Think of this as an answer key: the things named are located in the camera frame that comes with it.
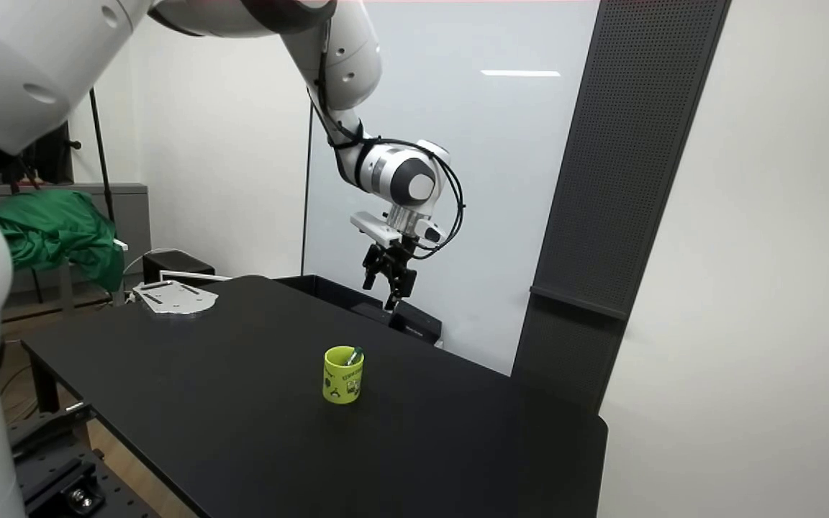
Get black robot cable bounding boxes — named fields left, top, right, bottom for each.
left=366, top=137, right=469, bottom=263

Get black tripod stand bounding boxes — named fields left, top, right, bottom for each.
left=0, top=89, right=115, bottom=220

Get yellow-green plastic cup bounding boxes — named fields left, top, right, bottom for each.
left=323, top=347, right=366, bottom=406

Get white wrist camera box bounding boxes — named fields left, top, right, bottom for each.
left=350, top=214, right=443, bottom=249

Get white paper sheets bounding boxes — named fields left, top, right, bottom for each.
left=131, top=280, right=216, bottom=316

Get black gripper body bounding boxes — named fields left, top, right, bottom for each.
left=361, top=246, right=416, bottom=290

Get green cloth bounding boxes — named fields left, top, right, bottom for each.
left=0, top=187, right=123, bottom=290

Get dark grey wall pillar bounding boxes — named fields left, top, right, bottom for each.
left=511, top=0, right=731, bottom=411

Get black box on table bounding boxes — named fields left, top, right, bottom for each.
left=141, top=250, right=216, bottom=283

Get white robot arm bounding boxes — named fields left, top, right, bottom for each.
left=0, top=0, right=441, bottom=518

